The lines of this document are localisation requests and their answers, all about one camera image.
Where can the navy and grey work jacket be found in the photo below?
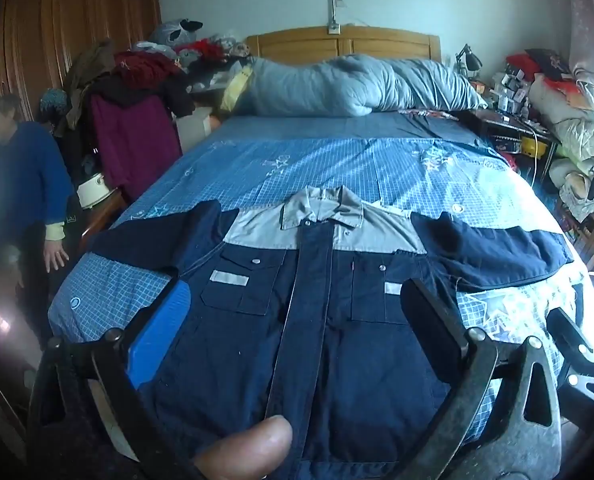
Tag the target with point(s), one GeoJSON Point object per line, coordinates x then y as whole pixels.
{"type": "Point", "coordinates": [307, 310]}

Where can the brown coat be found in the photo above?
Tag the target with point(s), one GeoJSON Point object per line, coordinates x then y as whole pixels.
{"type": "Point", "coordinates": [89, 75]}

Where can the dark nightstand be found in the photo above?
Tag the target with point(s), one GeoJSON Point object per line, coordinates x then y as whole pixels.
{"type": "Point", "coordinates": [507, 127]}

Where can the wooden wardrobe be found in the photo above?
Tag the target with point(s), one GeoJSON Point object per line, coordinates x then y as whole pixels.
{"type": "Point", "coordinates": [52, 10]}

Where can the wooden headboard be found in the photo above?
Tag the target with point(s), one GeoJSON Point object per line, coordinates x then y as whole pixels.
{"type": "Point", "coordinates": [377, 42]}

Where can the dark red garment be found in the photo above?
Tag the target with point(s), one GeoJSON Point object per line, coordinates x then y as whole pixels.
{"type": "Point", "coordinates": [147, 67]}

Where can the light blue quilt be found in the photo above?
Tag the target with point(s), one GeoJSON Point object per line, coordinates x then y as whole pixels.
{"type": "Point", "coordinates": [352, 85]}

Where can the yellow pillow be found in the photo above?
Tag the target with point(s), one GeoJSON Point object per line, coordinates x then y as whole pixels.
{"type": "Point", "coordinates": [237, 90]}

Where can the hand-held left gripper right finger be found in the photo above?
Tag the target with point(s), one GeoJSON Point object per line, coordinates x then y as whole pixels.
{"type": "Point", "coordinates": [434, 320]}

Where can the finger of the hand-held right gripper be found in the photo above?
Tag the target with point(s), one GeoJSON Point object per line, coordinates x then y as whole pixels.
{"type": "Point", "coordinates": [589, 390]}
{"type": "Point", "coordinates": [574, 332]}

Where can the blue checked bed sheet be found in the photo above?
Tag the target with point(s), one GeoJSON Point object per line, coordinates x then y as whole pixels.
{"type": "Point", "coordinates": [327, 165]}

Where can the teal knit hat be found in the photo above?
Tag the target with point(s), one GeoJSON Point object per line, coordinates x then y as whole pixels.
{"type": "Point", "coordinates": [54, 102]}

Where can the white pot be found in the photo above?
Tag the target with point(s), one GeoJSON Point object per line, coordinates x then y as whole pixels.
{"type": "Point", "coordinates": [93, 191]}

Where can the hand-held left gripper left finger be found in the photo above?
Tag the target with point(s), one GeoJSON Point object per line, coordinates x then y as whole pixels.
{"type": "Point", "coordinates": [159, 330]}

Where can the magenta garment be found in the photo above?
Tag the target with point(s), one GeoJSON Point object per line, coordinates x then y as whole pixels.
{"type": "Point", "coordinates": [137, 145]}

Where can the white storage box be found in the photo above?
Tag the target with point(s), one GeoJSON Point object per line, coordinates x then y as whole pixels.
{"type": "Point", "coordinates": [194, 127]}

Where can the pile of folded bedding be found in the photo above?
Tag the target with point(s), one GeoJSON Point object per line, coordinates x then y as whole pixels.
{"type": "Point", "coordinates": [572, 120]}

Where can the black desk lamp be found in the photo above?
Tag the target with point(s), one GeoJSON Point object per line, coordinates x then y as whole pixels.
{"type": "Point", "coordinates": [469, 60]}

